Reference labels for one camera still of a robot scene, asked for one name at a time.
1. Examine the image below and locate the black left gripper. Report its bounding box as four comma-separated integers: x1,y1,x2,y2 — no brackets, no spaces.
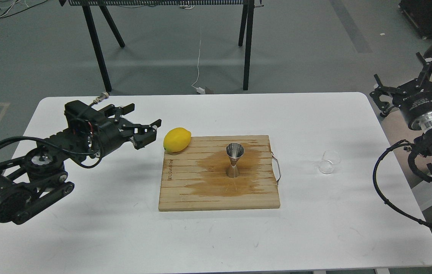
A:
64,100,162,158

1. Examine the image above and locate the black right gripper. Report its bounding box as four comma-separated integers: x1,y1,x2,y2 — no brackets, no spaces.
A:
369,52,432,131

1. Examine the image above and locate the clear glass cup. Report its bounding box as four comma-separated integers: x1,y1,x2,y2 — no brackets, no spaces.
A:
317,150,341,175

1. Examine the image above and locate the steel double jigger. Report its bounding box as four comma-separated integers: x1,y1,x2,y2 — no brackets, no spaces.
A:
226,142,245,178

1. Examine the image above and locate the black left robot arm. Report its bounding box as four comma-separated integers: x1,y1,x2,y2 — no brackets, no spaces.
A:
0,100,162,225

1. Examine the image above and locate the yellow lemon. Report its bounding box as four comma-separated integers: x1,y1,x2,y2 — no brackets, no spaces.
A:
163,127,192,153

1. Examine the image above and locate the black equipment cart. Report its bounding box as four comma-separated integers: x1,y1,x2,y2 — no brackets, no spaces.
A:
399,0,432,39

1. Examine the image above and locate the wooden cutting board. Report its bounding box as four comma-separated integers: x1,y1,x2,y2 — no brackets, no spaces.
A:
158,135,280,212

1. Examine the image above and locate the black metal trestle table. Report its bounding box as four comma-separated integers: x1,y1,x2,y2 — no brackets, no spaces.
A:
59,0,264,92

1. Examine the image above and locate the white charging cable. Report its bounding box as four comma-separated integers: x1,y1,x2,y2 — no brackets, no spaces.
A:
191,30,206,94

